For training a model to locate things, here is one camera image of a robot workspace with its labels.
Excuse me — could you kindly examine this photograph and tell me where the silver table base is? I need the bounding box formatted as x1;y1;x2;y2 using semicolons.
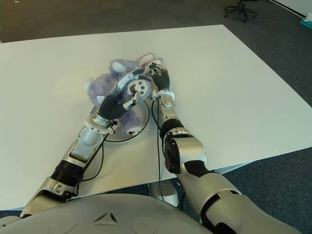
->
147;179;181;208

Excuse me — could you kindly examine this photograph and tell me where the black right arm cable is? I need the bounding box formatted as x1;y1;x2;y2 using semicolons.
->
151;99;166;203

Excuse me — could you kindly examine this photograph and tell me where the black office chair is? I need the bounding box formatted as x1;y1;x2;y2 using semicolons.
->
223;0;259;23

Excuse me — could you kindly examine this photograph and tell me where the silver robot torso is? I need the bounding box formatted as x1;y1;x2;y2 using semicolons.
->
0;192;213;234

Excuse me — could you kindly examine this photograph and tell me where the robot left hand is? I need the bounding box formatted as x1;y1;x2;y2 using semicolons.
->
96;68;152;121

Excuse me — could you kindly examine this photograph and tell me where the white plate black rim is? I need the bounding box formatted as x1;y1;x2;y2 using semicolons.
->
90;99;150;142

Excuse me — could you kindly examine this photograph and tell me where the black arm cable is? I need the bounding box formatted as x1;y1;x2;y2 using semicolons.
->
151;99;166;203
79;135;105;182

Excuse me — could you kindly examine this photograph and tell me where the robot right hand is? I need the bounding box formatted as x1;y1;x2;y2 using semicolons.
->
148;62;171;92

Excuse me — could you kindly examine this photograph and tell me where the purple plush bunny doll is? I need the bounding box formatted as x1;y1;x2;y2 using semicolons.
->
84;52;168;136

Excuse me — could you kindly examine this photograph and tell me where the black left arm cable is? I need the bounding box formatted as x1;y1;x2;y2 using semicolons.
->
79;135;105;182

